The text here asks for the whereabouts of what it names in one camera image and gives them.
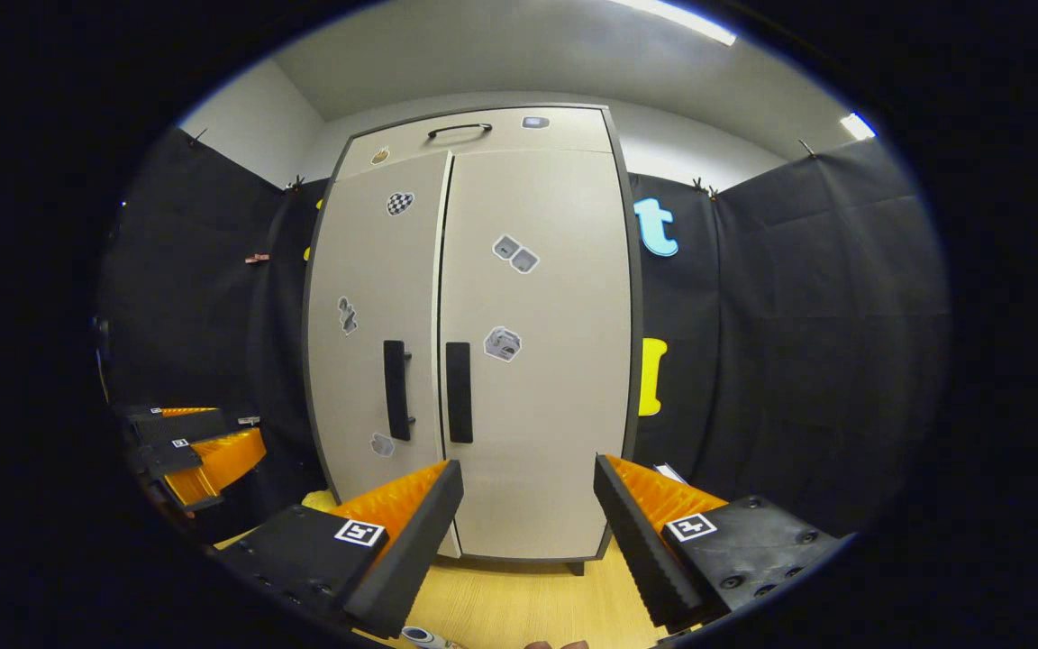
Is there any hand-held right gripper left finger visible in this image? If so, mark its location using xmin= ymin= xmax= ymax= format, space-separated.
xmin=215 ymin=460 xmax=465 ymax=641

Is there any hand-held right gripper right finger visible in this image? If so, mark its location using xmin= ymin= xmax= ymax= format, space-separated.
xmin=593 ymin=453 xmax=846 ymax=631

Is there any white cabinet door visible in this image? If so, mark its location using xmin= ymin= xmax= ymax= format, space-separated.
xmin=438 ymin=147 xmax=635 ymax=562
xmin=305 ymin=150 xmax=461 ymax=558

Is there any grey white cabinet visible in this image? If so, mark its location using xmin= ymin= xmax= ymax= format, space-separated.
xmin=301 ymin=102 xmax=646 ymax=576

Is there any white cabinet drawer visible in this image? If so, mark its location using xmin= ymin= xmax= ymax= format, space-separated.
xmin=336 ymin=106 xmax=616 ymax=181

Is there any black backdrop cloth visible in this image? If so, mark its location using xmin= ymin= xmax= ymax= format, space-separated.
xmin=96 ymin=126 xmax=951 ymax=542

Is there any long ceiling light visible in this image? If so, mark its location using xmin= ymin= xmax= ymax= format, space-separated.
xmin=609 ymin=0 xmax=738 ymax=48

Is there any black door handle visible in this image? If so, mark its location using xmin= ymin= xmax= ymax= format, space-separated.
xmin=445 ymin=342 xmax=475 ymax=444
xmin=382 ymin=340 xmax=417 ymax=443

